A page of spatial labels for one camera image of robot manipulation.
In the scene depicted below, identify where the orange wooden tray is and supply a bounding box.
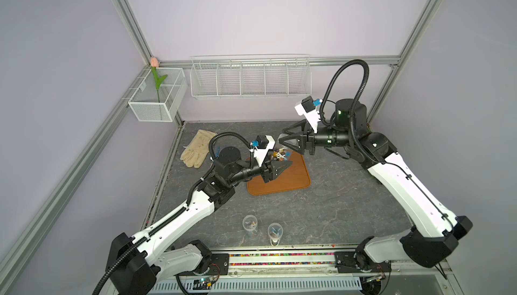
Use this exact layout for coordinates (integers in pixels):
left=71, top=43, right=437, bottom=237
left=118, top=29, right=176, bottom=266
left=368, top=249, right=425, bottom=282
left=247, top=152, right=312, bottom=196

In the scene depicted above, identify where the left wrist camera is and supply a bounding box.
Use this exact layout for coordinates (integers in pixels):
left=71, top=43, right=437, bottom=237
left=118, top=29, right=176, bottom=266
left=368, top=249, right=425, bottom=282
left=250, top=135, right=275, bottom=166

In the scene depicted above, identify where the beige work glove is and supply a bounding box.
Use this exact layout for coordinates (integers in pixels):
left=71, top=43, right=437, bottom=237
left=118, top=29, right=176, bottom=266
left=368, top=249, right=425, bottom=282
left=180, top=129, right=217, bottom=168

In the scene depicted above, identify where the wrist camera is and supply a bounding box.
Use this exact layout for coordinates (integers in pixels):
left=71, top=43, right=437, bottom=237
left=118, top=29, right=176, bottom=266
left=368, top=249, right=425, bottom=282
left=250, top=135, right=275, bottom=166
left=295, top=96, right=323, bottom=133

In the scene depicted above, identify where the clear plastic candy jar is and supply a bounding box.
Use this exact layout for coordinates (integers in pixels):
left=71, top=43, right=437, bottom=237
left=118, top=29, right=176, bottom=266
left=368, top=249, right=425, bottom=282
left=271, top=142, right=293, bottom=161

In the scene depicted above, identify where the clear jar left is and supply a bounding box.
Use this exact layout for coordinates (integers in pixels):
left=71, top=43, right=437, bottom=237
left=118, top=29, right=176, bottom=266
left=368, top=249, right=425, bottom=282
left=242, top=214, right=259, bottom=237

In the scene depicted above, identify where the white wire wall basket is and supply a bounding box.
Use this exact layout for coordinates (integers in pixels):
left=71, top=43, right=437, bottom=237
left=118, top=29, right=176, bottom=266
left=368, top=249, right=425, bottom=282
left=190, top=54, right=312, bottom=99

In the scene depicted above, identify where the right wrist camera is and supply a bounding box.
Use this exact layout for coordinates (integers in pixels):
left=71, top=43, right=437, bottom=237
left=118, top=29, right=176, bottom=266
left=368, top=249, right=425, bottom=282
left=295, top=96, right=323, bottom=133

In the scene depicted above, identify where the artificial pink tulip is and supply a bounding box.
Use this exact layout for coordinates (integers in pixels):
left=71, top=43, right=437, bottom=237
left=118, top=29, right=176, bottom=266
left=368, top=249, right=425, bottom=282
left=150, top=57, right=168, bottom=103

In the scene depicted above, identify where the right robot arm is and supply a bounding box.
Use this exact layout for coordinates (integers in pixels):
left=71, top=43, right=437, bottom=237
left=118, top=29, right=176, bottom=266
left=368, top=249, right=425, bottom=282
left=279, top=59, right=473, bottom=272

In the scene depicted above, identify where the white mesh wall box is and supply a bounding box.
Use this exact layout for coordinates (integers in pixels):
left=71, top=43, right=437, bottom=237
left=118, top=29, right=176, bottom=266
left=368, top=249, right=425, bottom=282
left=128, top=67, right=188, bottom=123

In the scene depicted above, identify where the clear jar middle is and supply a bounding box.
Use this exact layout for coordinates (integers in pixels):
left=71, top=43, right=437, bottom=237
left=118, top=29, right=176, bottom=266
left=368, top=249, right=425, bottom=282
left=267, top=222, right=284, bottom=247

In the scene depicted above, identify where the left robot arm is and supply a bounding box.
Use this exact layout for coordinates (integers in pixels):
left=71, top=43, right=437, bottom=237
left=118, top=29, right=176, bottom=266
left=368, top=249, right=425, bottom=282
left=93, top=132, right=293, bottom=294

